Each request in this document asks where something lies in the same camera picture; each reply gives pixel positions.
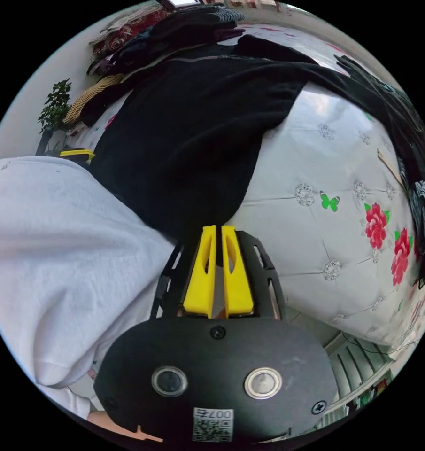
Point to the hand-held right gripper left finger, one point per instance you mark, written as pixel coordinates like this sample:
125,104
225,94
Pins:
199,282

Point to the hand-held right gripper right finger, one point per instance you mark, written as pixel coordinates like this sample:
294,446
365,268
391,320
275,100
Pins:
237,285

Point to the black long sleeve shirt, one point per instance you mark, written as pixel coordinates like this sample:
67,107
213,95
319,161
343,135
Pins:
184,134

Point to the person's right hand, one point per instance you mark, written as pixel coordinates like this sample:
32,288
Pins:
110,424

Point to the green potted plant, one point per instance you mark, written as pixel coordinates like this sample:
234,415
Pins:
55,105

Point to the woven straw basket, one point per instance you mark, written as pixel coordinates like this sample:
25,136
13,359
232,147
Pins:
87,97

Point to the person's body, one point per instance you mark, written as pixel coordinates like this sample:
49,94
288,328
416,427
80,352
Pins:
57,246

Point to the bed with floral sheet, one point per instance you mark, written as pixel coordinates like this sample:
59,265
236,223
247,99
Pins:
325,158

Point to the pile of clothes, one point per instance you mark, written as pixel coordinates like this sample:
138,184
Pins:
170,28
414,148

